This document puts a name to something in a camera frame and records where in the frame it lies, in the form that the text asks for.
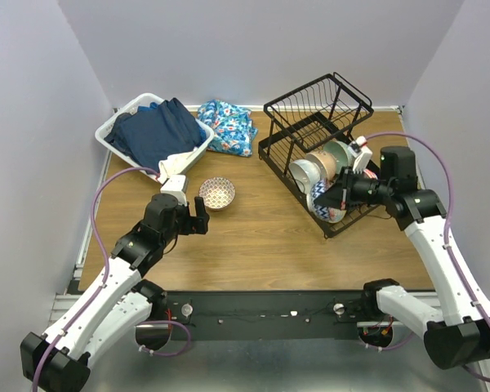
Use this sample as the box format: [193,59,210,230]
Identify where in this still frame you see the purple cable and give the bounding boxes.
[30,167,192,392]
[363,131,490,384]

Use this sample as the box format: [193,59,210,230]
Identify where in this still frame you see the blue white patterned bowl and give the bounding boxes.
[306,179,348,224]

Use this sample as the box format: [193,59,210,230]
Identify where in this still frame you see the aluminium frame rail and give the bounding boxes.
[47,292,82,327]

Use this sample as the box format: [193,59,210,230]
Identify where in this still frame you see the white laundry basket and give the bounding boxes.
[95,93,214,181]

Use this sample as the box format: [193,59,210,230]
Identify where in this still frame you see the white ribbed bowl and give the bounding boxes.
[288,159,321,194]

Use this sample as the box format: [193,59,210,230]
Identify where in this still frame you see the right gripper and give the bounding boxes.
[315,165,394,210]

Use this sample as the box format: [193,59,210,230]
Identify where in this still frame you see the black wire dish rack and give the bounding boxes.
[257,73,399,240]

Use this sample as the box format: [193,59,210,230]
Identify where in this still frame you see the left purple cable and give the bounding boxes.
[30,167,192,392]

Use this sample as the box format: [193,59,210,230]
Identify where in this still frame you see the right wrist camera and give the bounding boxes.
[348,136,372,172]

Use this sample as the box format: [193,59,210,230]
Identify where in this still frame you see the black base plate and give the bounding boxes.
[149,290,361,341]

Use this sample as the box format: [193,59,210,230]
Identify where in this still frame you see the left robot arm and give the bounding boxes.
[20,185,209,391]

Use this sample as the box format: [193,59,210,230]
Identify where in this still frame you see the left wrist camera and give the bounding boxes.
[160,175,189,206]

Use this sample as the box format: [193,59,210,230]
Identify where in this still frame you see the beige bowl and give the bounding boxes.
[305,150,337,181]

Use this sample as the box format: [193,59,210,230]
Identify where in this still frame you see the white cloth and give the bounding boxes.
[158,148,204,185]

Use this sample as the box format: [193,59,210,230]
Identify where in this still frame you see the mint green bowl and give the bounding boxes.
[323,140,354,174]

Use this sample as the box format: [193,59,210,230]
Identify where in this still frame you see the navy blue clothes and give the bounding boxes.
[105,97,207,172]

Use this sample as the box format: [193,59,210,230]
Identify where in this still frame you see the orange white floral bowl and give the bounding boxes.
[363,169,378,180]

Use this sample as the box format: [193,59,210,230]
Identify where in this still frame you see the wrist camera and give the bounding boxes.
[160,175,189,206]
[348,136,372,172]

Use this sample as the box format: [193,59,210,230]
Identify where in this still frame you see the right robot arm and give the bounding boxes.
[332,146,490,369]

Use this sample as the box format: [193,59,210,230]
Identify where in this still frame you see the blue floral cloth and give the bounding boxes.
[197,100,258,158]

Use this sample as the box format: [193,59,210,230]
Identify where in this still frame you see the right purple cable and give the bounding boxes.
[363,131,490,384]

